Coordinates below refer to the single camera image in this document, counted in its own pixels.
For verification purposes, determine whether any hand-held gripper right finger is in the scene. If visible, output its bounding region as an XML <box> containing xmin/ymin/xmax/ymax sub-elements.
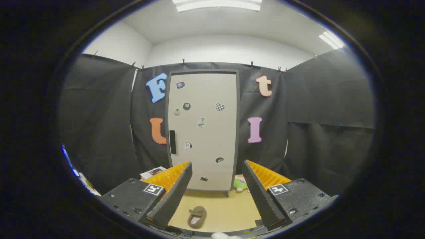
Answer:
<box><xmin>242</xmin><ymin>160</ymin><xmax>339</xmax><ymax>231</ymax></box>

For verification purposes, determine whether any ceiling light panel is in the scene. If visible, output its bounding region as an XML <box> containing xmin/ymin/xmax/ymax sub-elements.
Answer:
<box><xmin>173</xmin><ymin>0</ymin><xmax>263</xmax><ymax>12</ymax></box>
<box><xmin>319</xmin><ymin>31</ymin><xmax>344</xmax><ymax>49</ymax></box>

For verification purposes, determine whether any blue printed box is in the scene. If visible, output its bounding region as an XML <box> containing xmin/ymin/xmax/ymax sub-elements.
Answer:
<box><xmin>61</xmin><ymin>144</ymin><xmax>80</xmax><ymax>177</ymax></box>

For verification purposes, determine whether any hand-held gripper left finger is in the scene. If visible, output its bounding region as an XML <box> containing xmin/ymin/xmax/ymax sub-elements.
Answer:
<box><xmin>100</xmin><ymin>161</ymin><xmax>193</xmax><ymax>229</ymax></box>

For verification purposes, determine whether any brown fuzzy shoe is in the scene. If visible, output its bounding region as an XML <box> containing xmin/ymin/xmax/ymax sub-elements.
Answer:
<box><xmin>188</xmin><ymin>206</ymin><xmax>207</xmax><ymax>229</ymax></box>

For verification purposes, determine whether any grey shoe cabinet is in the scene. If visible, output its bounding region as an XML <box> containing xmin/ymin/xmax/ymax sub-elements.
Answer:
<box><xmin>165</xmin><ymin>69</ymin><xmax>241</xmax><ymax>197</ymax></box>

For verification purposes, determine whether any stack of books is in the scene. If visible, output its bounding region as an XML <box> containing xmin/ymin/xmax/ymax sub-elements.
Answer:
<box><xmin>140</xmin><ymin>166</ymin><xmax>167</xmax><ymax>180</ymax></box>

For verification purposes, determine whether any green and pink plush toy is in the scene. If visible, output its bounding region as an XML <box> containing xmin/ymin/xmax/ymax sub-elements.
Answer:
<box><xmin>233</xmin><ymin>176</ymin><xmax>249</xmax><ymax>193</ymax></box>

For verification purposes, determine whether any white shoe cabinet door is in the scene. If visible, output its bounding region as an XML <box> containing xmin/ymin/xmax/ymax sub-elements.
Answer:
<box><xmin>168</xmin><ymin>73</ymin><xmax>238</xmax><ymax>192</ymax></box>

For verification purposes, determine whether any white tray with small items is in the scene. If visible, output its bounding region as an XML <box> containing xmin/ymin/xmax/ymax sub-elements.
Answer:
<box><xmin>78</xmin><ymin>173</ymin><xmax>102</xmax><ymax>197</ymax></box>

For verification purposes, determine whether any black backdrop cloth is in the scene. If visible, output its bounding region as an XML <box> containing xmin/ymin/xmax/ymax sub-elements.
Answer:
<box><xmin>60</xmin><ymin>50</ymin><xmax>376</xmax><ymax>196</ymax></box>

